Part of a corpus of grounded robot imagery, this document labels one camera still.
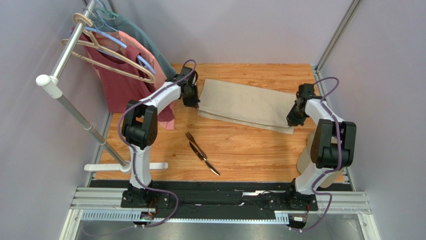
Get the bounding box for salmon pink t-shirt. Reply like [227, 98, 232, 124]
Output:
[107, 31, 176, 130]

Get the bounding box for beige cloth napkin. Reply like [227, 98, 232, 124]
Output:
[198, 79, 296, 135]

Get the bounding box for metal clothes rack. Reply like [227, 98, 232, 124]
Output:
[35, 0, 169, 174]

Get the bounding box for teal green shirt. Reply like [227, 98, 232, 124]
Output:
[90, 15, 178, 78]

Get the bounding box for aluminium frame rail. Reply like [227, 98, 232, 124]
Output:
[60, 187, 380, 240]

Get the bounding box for silver fork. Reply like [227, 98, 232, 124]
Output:
[185, 131, 208, 159]

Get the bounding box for beige wooden hanger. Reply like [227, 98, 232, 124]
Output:
[71, 27, 156, 84]

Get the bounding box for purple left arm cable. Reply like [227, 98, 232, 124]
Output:
[117, 59, 198, 229]

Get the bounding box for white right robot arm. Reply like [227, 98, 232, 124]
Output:
[285, 83, 357, 210]

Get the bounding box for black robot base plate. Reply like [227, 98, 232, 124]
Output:
[120, 190, 319, 212]

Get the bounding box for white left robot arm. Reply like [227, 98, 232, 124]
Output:
[119, 66, 200, 208]

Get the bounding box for beige baseball cap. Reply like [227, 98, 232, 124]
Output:
[296, 130, 343, 189]

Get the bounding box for dark red t-shirt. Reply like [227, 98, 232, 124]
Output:
[84, 32, 155, 114]

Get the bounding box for green wire hanger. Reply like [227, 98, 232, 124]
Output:
[94, 7, 119, 20]

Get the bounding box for blue plastic hanger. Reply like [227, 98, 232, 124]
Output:
[83, 0, 157, 75]

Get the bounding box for silver table knife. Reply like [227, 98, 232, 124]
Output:
[189, 142, 220, 176]

